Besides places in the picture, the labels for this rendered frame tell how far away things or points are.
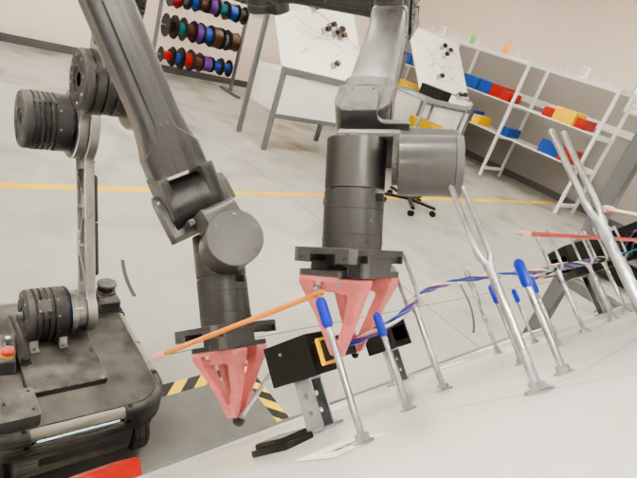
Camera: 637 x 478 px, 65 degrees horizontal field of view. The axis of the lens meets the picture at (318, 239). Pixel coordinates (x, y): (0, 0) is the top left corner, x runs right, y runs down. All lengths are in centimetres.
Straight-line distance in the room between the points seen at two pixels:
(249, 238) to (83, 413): 120
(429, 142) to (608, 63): 823
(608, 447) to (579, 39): 878
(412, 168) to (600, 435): 30
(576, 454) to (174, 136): 48
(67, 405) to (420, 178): 137
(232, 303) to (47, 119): 125
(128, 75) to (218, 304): 26
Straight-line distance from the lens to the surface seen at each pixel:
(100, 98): 125
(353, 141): 46
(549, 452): 21
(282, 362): 51
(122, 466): 38
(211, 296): 56
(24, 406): 161
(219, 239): 50
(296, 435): 46
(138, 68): 57
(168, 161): 57
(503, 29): 959
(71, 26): 770
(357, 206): 45
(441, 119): 734
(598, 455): 19
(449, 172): 46
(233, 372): 56
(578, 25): 900
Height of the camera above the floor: 142
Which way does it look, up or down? 23 degrees down
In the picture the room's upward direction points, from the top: 19 degrees clockwise
